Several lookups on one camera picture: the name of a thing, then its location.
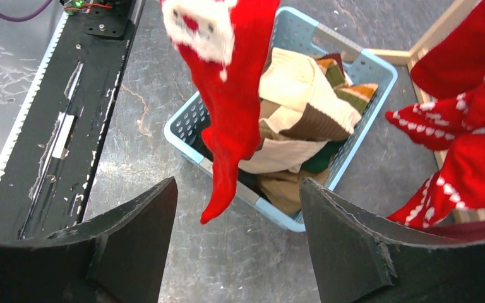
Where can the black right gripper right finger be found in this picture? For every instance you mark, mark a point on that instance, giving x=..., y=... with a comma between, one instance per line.
x=358, y=256

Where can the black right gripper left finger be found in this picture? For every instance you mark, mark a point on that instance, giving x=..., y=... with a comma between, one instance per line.
x=118, y=256

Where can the red white patterned sock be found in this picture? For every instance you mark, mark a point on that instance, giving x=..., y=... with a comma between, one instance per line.
x=453, y=73

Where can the purple striped hanging sock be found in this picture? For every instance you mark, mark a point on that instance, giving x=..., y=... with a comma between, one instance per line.
x=467, y=232

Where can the cream white sock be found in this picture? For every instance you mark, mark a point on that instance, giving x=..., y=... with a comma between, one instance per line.
x=300, y=114

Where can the red sock in basket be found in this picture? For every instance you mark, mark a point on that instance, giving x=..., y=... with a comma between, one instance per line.
x=225, y=45

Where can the light blue laundry basket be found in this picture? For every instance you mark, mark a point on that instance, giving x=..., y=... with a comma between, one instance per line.
x=356, y=76

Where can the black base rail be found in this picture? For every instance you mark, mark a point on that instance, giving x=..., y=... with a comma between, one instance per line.
x=49, y=161

